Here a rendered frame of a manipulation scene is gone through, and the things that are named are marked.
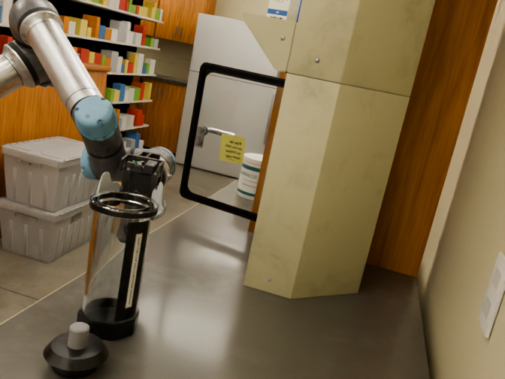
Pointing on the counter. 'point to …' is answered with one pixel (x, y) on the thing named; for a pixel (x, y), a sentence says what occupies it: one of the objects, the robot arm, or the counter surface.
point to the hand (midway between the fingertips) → (123, 214)
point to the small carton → (283, 9)
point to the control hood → (273, 37)
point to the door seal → (194, 129)
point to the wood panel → (428, 132)
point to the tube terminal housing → (334, 144)
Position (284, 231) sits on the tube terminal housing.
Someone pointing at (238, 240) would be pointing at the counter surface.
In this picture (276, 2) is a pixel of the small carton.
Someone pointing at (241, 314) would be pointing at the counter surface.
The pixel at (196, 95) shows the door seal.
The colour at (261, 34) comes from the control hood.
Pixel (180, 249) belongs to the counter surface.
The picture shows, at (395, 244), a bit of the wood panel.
